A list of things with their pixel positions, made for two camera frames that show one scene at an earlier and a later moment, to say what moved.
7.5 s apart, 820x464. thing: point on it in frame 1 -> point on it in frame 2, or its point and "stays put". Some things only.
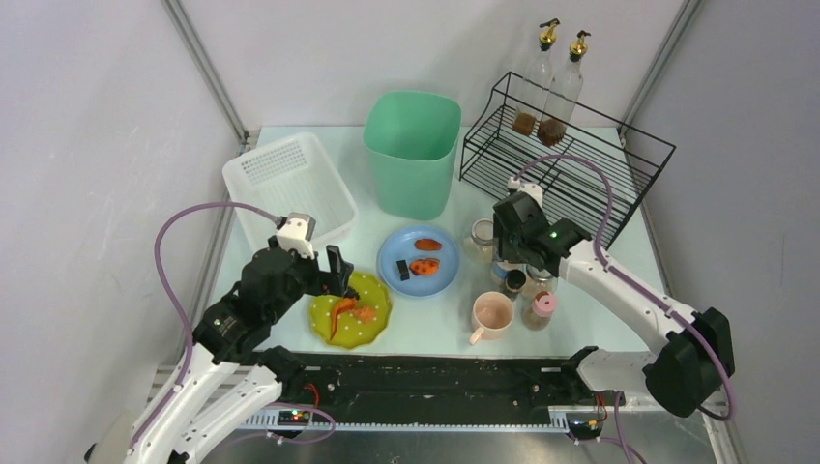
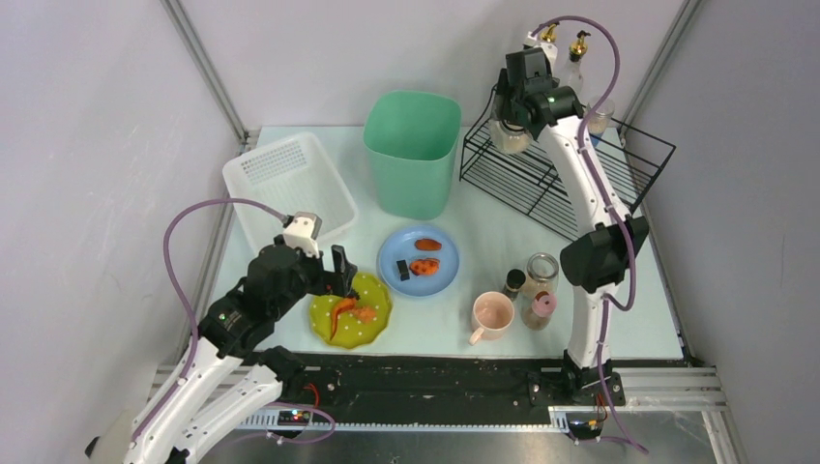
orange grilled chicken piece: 424,267 stays put
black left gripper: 326,277 stays put
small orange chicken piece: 427,245 stays put
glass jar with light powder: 480,246 -> 509,137
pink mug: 492,314 stays put
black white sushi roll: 403,270 stays put
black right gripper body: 512,240 -> 509,105
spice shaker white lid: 502,268 -> 600,121
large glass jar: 538,281 stays put
